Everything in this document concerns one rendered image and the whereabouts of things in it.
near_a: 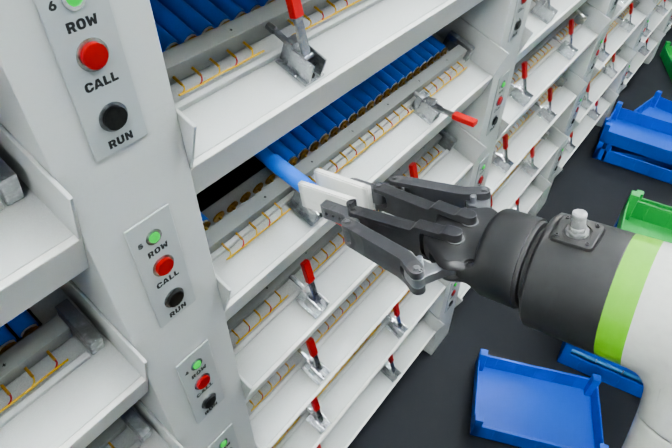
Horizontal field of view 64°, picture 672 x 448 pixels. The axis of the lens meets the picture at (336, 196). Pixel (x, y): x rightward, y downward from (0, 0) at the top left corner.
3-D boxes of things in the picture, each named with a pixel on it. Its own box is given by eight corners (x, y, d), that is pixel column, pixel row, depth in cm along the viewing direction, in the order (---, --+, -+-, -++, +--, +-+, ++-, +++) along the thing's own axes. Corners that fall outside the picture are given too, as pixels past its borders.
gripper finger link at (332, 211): (370, 225, 50) (352, 244, 48) (328, 210, 53) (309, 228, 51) (368, 213, 49) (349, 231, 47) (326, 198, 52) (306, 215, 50)
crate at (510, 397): (590, 390, 141) (601, 374, 135) (598, 467, 126) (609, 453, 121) (475, 363, 147) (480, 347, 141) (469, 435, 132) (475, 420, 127)
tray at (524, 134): (568, 106, 159) (598, 72, 148) (470, 218, 124) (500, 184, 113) (513, 65, 163) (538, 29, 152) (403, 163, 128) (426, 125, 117)
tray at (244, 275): (480, 94, 93) (509, 53, 86) (220, 327, 58) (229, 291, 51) (393, 27, 97) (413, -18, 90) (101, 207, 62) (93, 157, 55)
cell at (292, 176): (264, 170, 58) (309, 205, 56) (266, 158, 56) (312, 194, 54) (276, 161, 59) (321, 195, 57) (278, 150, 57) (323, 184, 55)
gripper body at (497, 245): (562, 199, 42) (455, 170, 47) (516, 264, 37) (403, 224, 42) (553, 268, 46) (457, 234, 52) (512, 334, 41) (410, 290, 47)
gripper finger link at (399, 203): (470, 221, 44) (479, 212, 45) (369, 180, 51) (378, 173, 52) (470, 256, 47) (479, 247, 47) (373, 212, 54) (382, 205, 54)
